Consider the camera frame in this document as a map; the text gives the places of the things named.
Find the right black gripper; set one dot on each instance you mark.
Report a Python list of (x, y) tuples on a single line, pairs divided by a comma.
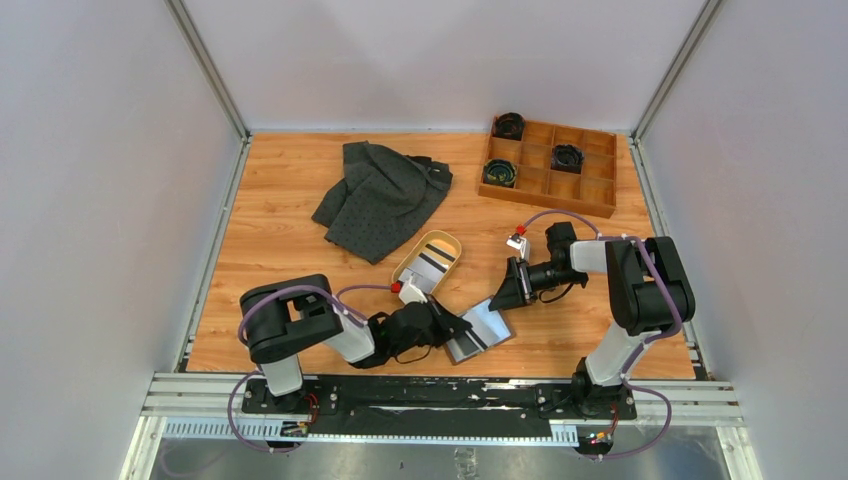
[(517, 288)]

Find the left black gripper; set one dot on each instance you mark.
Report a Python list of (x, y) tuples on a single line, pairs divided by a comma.
[(447, 325)]

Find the brown leather card holder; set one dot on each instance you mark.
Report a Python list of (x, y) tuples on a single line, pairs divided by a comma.
[(489, 325)]

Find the oval wooden card tray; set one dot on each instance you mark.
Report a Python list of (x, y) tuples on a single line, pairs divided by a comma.
[(433, 235)]

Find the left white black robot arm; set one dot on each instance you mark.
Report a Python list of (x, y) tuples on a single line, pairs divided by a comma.
[(280, 320)]

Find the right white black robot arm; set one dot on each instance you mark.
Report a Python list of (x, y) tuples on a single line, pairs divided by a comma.
[(649, 294)]

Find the white striped cards in tray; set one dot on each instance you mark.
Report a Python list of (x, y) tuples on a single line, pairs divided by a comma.
[(432, 261)]

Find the dark green coiled belt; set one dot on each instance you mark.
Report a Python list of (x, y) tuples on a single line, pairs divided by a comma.
[(499, 172)]

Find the wooden compartment tray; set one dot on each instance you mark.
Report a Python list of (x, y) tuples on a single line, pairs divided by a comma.
[(592, 192)]

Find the dark grey dotted cloth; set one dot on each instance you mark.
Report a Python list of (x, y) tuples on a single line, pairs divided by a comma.
[(383, 199)]

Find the black coiled belt middle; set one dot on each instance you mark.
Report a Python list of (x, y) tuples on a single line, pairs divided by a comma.
[(567, 158)]

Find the black coiled belt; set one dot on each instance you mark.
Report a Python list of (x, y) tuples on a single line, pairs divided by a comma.
[(509, 126), (567, 158)]

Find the black coiled belt top left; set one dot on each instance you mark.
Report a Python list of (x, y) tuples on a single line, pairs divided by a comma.
[(509, 126)]

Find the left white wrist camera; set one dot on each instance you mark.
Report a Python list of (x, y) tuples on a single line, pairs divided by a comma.
[(410, 291)]

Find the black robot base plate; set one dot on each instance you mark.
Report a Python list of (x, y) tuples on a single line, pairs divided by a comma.
[(426, 406)]

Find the aluminium frame rail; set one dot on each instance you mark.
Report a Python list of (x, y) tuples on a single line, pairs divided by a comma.
[(697, 403)]

